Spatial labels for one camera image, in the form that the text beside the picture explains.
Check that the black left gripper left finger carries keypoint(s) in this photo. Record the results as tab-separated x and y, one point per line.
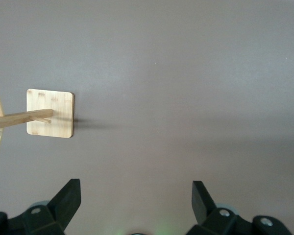
63	203

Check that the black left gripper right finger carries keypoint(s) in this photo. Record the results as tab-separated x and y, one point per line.
203	205

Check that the wooden mug tree rack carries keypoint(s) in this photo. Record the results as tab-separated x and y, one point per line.
51	102

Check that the brown table cover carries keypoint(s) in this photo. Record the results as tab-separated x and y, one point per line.
161	98

